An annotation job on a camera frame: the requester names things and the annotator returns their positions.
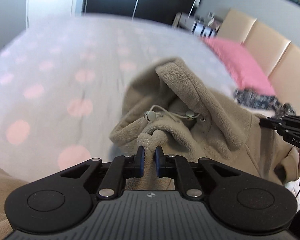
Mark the dark floral garment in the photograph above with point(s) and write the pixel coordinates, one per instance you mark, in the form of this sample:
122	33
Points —
255	98

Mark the beige padded headboard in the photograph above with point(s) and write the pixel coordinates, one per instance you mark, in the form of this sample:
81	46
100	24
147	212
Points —
272	40

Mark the pink dotted bed sheet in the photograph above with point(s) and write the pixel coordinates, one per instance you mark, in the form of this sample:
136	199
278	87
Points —
65	67

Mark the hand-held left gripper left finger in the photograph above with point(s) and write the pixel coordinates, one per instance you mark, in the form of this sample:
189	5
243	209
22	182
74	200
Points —
140	163

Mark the pink pillow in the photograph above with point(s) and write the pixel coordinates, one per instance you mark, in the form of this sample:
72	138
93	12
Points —
242	65

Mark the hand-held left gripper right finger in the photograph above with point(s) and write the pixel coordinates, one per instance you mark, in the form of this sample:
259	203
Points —
158	163

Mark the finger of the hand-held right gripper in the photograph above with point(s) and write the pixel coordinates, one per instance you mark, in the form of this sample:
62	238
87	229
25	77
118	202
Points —
271	123

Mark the white cloth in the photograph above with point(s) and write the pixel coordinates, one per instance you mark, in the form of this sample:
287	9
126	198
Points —
293	192

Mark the beige fleece hoodie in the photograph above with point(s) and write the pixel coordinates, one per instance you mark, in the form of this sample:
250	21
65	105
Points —
215	120

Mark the white nightstand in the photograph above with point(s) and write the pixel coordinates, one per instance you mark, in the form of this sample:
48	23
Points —
197	25

